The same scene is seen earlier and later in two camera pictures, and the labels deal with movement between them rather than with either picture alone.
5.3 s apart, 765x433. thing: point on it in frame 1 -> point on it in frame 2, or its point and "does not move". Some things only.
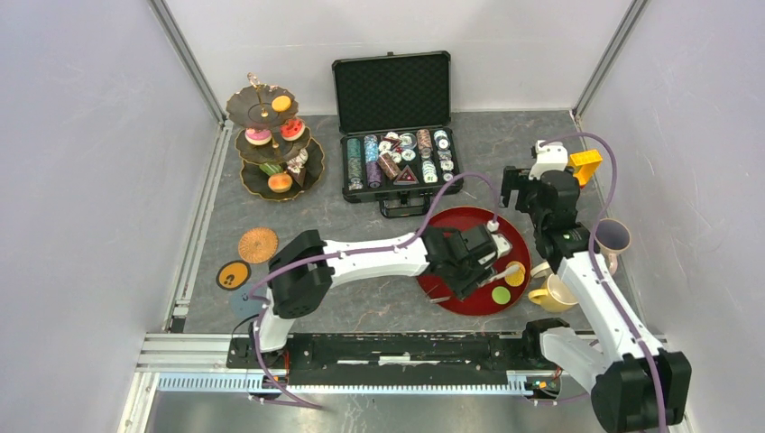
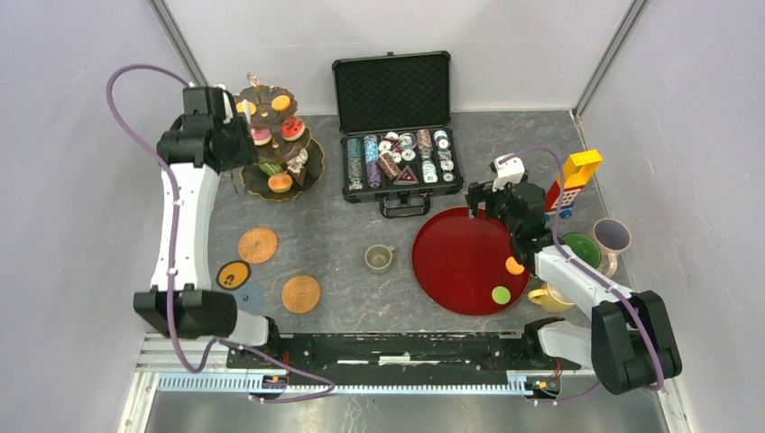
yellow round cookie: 281,103 does not move
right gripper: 515,179 -> 478,193
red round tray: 494,296 does not move
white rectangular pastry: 271,169 does not move
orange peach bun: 280,182 does not move
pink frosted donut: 257,137 does not move
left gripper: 464,288 -> 248,152
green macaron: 501,295 does not move
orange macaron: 515,280 -> 240,107
